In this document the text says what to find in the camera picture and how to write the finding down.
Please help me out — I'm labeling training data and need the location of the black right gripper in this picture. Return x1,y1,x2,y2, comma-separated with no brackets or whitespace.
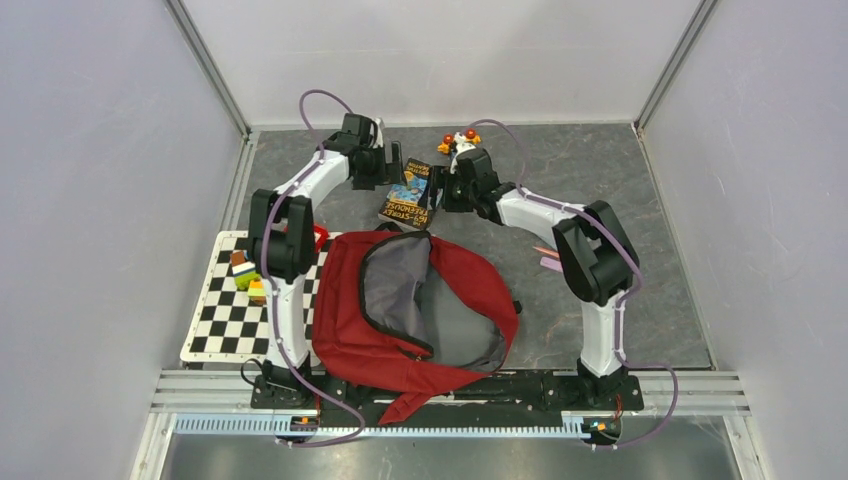
418,165,477,213

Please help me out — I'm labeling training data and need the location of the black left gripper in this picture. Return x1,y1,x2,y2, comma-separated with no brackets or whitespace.
352,141,407,192

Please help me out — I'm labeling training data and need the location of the blue treehouse comic book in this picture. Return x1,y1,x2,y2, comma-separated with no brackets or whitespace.
377,158,433,231

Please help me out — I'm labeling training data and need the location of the red student backpack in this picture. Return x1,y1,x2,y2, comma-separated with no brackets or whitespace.
312,231,520,426

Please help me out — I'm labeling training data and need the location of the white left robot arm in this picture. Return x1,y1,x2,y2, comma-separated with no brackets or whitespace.
248,113,402,408

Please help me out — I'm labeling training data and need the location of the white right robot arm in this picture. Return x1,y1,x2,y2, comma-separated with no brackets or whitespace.
434,142,644,408

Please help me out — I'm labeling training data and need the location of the colourful toy block tower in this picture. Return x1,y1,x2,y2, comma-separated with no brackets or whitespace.
437,128,482,156

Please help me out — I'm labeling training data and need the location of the pink chalk stick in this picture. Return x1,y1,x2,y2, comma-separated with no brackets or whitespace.
540,257,563,273

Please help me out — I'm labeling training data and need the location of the colourful toy block train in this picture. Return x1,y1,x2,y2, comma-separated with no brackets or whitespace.
230,251,266,306

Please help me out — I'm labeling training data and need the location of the black and white chessboard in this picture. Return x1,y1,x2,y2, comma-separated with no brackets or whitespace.
180,230,342,364

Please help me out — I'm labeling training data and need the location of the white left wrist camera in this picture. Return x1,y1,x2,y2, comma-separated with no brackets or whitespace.
374,117,384,147

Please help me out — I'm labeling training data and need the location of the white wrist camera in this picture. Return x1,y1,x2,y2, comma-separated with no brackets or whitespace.
449,140,476,174
374,117,384,147

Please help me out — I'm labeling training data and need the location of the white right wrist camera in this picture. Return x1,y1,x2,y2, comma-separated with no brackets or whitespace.
449,140,476,174

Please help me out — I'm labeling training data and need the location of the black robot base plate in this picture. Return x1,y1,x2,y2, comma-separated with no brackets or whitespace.
250,370,645,427

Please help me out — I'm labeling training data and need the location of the aluminium toothed rail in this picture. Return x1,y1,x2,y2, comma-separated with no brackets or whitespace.
173,413,590,440

